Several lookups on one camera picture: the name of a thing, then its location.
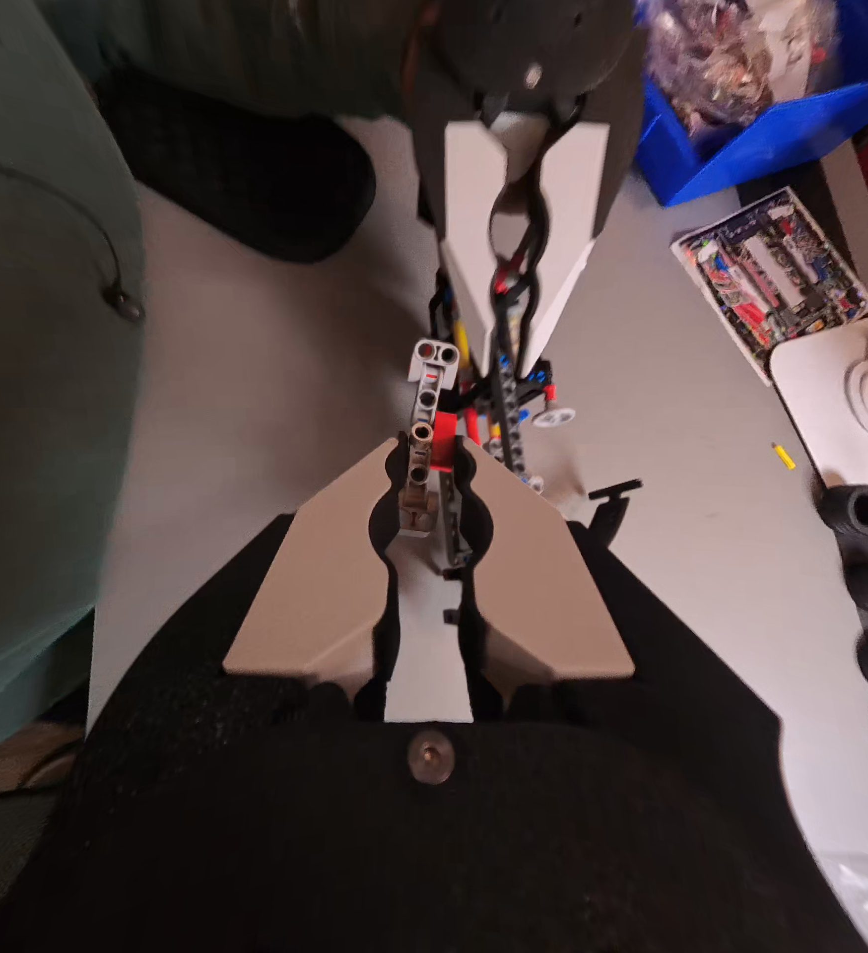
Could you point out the person in green sweatshirt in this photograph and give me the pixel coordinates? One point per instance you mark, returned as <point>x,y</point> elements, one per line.
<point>32,372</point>

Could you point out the blue plastic bin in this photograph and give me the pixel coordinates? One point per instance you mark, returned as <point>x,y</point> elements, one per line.
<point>776,141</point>

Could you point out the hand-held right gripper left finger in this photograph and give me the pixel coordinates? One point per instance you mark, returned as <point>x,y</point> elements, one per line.
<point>307,595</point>

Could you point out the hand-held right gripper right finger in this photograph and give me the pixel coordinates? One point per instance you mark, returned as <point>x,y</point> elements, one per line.
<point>553,595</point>

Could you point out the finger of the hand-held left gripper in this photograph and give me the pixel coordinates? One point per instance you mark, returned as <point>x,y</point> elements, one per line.
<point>467,208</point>
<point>575,193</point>

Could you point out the lego car chassis assembly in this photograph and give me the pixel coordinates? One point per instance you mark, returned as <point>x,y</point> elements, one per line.
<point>445,439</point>

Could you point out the small yellow lego piece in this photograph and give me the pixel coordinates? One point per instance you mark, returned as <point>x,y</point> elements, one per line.
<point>783,456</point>

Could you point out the plastic bag of lego parts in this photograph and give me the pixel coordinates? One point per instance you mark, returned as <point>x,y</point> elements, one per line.
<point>724,59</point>

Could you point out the colourful sticker sheet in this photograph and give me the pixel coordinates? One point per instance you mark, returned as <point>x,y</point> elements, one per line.
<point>769,283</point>

